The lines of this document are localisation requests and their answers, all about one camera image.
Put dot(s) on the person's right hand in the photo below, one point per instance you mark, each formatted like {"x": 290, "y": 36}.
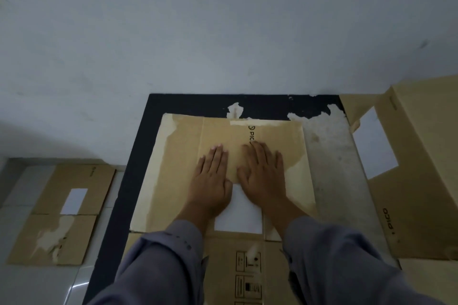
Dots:
{"x": 264, "y": 183}

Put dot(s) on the person's left hand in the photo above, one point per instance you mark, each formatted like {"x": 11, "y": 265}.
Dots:
{"x": 209, "y": 190}

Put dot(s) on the person's right little finger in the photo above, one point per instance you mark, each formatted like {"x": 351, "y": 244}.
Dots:
{"x": 279, "y": 163}

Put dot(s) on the person's left middle finger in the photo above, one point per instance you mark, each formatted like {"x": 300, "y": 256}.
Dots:
{"x": 216, "y": 159}

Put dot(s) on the person's right thumb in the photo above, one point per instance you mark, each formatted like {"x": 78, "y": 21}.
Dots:
{"x": 243, "y": 178}

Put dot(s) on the person's left little finger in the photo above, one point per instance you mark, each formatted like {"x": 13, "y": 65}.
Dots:
{"x": 200, "y": 167}

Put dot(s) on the person's left thumb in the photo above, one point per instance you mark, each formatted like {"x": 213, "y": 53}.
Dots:
{"x": 229, "y": 190}

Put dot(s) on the person's right middle finger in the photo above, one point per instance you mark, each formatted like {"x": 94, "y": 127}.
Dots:
{"x": 260, "y": 154}

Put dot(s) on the cardboard box with symbols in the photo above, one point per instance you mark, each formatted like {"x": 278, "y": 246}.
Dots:
{"x": 171, "y": 172}

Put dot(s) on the person's left forearm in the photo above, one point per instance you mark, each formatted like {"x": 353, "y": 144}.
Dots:
{"x": 161, "y": 262}

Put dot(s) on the person's right forearm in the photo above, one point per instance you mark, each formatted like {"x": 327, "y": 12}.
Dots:
{"x": 336, "y": 265}

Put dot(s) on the large open cardboard box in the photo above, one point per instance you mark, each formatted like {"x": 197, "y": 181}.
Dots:
{"x": 422, "y": 172}

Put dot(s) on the torn flattened cardboard box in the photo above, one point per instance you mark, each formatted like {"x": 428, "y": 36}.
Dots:
{"x": 71, "y": 233}

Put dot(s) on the plain cardboard sheet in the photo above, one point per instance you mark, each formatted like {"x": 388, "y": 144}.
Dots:
{"x": 433, "y": 279}

